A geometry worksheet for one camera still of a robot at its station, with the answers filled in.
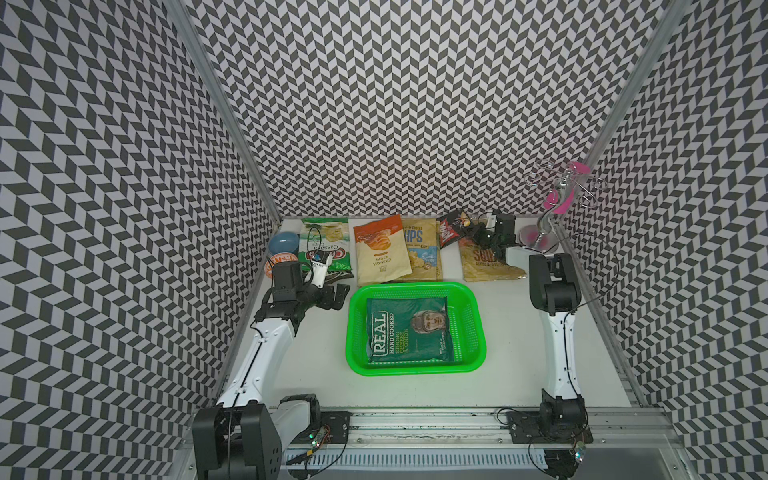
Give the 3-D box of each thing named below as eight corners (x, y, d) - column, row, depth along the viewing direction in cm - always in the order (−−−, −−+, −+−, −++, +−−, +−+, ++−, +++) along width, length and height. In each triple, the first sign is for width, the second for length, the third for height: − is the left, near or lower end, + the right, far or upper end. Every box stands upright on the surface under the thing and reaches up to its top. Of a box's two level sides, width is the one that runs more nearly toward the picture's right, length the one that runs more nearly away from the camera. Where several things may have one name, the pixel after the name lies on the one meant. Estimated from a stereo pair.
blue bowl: (272, 254, 112) (265, 242, 106) (279, 241, 115) (273, 229, 110) (301, 259, 110) (296, 247, 105) (308, 246, 114) (303, 233, 108)
